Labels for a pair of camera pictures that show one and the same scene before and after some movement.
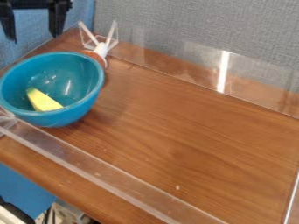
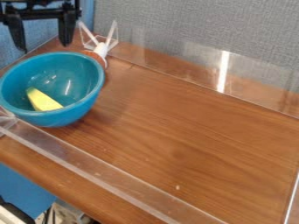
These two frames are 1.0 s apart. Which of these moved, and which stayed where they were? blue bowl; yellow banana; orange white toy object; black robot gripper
Moved: black robot gripper
Stayed: orange white toy object; yellow banana; blue bowl
